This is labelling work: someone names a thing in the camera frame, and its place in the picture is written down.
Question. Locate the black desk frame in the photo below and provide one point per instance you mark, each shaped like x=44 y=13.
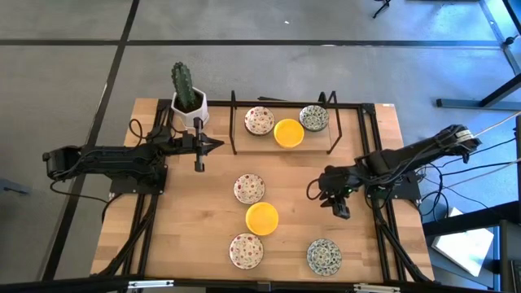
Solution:
x=468 y=221

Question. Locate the green floral bowl bottom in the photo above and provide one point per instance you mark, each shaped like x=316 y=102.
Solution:
x=324 y=257

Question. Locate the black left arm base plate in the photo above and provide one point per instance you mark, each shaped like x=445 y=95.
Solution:
x=122 y=188

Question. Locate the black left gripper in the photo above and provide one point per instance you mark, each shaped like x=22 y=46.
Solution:
x=189 y=144

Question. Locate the green cactus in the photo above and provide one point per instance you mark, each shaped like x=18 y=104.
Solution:
x=183 y=85

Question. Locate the black table leg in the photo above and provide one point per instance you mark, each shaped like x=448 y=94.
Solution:
x=460 y=103

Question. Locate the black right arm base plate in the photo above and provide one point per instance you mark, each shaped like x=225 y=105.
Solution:
x=407 y=194

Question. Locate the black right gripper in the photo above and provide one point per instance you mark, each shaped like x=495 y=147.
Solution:
x=338 y=183

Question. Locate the black aluminium table frame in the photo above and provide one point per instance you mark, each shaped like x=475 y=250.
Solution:
x=379 y=244

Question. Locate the silver aluminium bracket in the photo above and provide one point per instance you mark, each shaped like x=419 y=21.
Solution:
x=150 y=283
x=376 y=288

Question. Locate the white hexagonal plant pot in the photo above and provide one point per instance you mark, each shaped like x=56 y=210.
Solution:
x=195 y=118

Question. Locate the metal stand with black knob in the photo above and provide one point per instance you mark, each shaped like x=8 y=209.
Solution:
x=509 y=40

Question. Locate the black tripod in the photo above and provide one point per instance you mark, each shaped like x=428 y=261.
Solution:
x=382 y=6

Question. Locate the white box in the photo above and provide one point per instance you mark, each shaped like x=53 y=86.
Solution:
x=468 y=248

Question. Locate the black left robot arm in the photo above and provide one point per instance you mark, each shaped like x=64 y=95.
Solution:
x=118 y=158

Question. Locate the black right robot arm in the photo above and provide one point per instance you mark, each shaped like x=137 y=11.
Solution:
x=407 y=154

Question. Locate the black frame crossbar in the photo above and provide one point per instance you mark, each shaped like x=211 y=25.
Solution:
x=61 y=287

